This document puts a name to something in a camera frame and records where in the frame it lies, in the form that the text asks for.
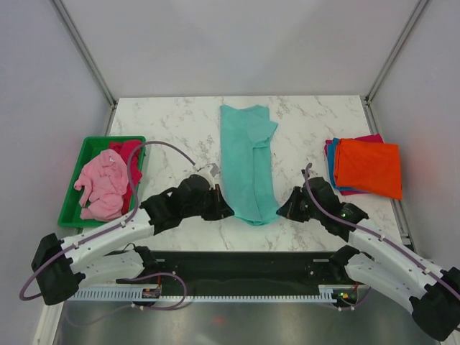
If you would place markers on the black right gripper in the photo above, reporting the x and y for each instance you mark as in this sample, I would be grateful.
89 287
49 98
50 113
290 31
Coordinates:
289 209

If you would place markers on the teal t shirt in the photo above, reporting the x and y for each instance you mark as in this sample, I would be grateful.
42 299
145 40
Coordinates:
246 163

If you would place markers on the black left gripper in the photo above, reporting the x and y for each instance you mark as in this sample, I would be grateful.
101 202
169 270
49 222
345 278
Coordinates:
221 209

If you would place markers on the magenta folded t shirt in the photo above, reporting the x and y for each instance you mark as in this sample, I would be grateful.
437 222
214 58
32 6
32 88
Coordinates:
376 138

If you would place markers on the blue folded t shirt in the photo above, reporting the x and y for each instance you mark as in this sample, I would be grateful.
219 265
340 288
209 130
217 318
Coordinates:
331 146

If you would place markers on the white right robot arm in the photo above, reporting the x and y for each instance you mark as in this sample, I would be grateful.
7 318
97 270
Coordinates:
427 292

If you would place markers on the orange folded t shirt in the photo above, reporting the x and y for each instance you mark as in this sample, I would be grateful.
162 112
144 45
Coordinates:
373 167

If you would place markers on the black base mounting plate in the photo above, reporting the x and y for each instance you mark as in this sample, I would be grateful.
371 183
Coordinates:
177 285

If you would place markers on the pink t shirt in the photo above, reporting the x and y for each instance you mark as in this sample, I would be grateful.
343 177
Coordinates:
103 182

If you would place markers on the magenta t shirt in bin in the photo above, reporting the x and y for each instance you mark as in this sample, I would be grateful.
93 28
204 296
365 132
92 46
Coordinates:
129 154

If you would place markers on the white slotted cable duct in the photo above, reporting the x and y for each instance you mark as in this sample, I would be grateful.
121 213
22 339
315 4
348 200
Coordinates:
312 294

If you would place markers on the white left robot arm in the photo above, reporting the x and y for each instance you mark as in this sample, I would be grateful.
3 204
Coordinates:
58 264

